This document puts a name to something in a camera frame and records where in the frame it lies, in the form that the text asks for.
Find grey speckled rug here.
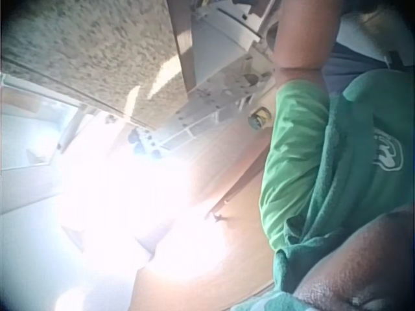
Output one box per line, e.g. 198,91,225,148
0,0,193,128

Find glass door frame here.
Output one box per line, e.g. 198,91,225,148
0,73,100,172

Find dark blue item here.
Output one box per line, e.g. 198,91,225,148
127,127,163,160

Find person's legs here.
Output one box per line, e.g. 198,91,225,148
322,41,392,95

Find white shelf unit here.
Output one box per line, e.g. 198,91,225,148
167,0,280,154

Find white cloth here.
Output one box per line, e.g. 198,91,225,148
335,6,415,67

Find round yellow-lidded jar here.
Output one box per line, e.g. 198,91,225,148
247,108,272,130

